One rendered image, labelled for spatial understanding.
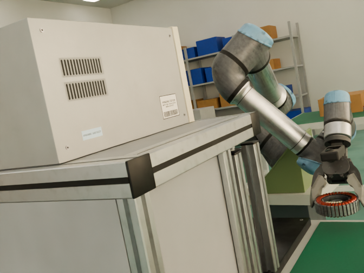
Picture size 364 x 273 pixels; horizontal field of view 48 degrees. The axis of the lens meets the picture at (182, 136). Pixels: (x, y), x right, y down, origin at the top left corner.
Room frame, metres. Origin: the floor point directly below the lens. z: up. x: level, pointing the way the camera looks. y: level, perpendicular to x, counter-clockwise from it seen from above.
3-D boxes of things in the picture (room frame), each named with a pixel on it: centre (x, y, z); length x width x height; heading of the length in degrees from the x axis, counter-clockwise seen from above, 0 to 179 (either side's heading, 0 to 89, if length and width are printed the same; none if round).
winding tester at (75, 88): (0.84, 0.25, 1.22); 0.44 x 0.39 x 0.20; 58
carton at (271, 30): (7.36, -1.74, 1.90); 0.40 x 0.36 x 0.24; 150
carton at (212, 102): (8.01, -0.68, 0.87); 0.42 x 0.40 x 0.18; 58
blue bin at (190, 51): (8.10, -0.52, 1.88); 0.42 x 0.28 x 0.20; 148
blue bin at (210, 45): (7.89, -0.86, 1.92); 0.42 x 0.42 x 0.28; 60
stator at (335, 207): (1.07, -0.37, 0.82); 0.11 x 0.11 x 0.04
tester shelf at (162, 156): (0.84, 0.24, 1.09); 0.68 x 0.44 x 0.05; 58
